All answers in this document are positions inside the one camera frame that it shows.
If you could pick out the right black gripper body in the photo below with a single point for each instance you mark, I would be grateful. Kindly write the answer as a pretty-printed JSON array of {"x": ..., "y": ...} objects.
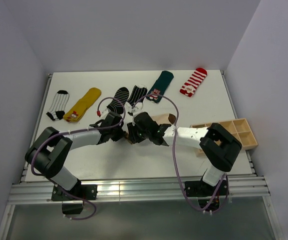
[{"x": 137, "y": 134}]

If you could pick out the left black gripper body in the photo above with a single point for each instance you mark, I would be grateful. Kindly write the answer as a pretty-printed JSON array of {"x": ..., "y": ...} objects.
[{"x": 117, "y": 133}]

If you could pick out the cream and brown sock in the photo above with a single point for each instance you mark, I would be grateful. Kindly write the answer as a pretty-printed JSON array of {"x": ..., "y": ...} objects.
[{"x": 166, "y": 118}]

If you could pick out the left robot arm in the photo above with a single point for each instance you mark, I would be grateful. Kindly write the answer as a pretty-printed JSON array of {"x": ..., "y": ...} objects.
[{"x": 49, "y": 152}]

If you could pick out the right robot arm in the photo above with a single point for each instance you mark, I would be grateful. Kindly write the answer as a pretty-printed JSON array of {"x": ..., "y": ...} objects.
[{"x": 219, "y": 145}]

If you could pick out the black horizontal-striped ankle sock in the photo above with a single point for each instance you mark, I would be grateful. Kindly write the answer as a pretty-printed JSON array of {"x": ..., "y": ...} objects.
[{"x": 120, "y": 98}]

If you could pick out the black vertical-striped ankle sock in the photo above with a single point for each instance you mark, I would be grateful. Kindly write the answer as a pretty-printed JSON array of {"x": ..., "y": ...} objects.
[{"x": 138, "y": 91}]

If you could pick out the mustard yellow sock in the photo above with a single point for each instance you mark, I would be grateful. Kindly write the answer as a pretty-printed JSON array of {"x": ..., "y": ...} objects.
[{"x": 82, "y": 105}]

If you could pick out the dark green reindeer sock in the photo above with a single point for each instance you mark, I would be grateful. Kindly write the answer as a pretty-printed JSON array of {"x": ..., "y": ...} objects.
[{"x": 160, "y": 86}]

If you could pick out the white black vertical-striped sock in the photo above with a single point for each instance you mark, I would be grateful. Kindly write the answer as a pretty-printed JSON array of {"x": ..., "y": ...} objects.
[{"x": 57, "y": 108}]

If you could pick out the red white striped santa sock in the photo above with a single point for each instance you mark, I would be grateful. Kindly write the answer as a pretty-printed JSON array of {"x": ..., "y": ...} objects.
[{"x": 190, "y": 87}]

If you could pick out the wooden compartment tray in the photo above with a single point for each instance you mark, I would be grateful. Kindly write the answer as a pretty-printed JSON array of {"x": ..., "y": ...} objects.
[{"x": 239, "y": 128}]

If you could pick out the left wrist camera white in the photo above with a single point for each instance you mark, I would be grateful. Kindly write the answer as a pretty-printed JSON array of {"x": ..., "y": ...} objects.
[{"x": 103, "y": 114}]

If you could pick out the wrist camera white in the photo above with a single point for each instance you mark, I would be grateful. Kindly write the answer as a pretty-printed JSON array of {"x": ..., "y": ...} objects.
[
  {"x": 133, "y": 112},
  {"x": 103, "y": 114}
]

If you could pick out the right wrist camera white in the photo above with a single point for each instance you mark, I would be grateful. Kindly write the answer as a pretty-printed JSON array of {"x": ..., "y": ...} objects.
[{"x": 133, "y": 112}]

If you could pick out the aluminium table frame rail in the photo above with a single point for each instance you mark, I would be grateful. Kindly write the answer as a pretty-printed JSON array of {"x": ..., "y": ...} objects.
[{"x": 155, "y": 189}]

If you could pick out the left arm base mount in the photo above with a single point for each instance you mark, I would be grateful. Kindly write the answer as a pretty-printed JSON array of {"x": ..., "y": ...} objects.
[{"x": 74, "y": 201}]

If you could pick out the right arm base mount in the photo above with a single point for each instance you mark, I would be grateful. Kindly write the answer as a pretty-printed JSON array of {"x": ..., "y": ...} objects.
[{"x": 202, "y": 192}]

